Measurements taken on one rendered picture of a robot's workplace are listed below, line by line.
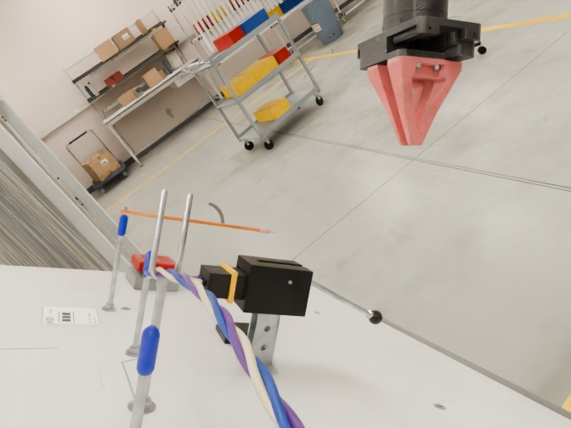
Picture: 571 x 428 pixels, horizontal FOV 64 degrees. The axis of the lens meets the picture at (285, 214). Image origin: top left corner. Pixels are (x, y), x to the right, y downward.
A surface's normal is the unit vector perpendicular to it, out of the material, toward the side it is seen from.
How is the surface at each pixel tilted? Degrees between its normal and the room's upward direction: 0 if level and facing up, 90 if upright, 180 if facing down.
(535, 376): 0
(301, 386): 48
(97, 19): 90
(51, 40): 90
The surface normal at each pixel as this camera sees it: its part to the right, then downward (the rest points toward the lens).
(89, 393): 0.18, -0.98
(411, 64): 0.34, 0.45
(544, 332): -0.52, -0.75
